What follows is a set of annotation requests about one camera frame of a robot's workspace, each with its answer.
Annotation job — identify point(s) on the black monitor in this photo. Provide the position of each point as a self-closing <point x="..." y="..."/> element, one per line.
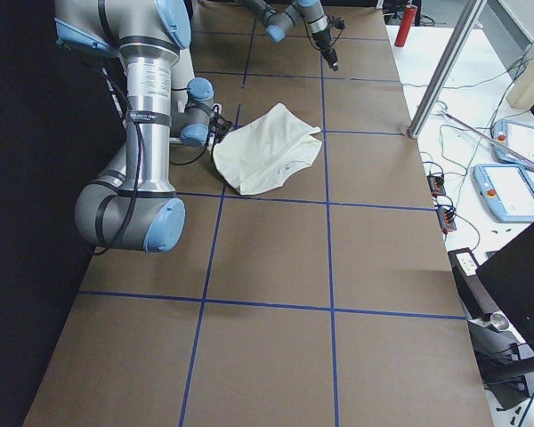
<point x="508" y="276"/>

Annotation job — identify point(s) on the far blue teach pendant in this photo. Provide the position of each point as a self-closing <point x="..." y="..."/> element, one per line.
<point x="516" y="136"/>

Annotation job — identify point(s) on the black box with label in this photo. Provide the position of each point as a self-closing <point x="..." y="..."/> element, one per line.
<point x="472" y="292"/>

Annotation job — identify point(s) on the aluminium frame post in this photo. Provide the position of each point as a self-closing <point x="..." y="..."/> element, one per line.
<point x="455" y="45"/>

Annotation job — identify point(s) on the red fire extinguisher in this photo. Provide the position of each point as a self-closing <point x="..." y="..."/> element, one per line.
<point x="407" y="20"/>

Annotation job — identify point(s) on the blue teach pendant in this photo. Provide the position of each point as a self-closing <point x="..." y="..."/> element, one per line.
<point x="506" y="190"/>
<point x="516" y="136"/>

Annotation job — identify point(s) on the black orange connector box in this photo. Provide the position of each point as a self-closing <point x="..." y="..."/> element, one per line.
<point x="446" y="216"/>
<point x="436" y="184"/>

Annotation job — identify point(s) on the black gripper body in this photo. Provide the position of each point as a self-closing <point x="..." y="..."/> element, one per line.
<point x="219" y="125"/>
<point x="323" y="39"/>

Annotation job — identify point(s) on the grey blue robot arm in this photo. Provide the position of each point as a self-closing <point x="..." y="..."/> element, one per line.
<point x="131" y="204"/>
<point x="279" y="24"/>

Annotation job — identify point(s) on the cream long-sleeve graphic shirt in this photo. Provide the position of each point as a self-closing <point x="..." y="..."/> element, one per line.
<point x="262" y="155"/>

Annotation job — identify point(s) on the near blue teach pendant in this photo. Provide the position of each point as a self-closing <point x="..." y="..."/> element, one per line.
<point x="506" y="190"/>

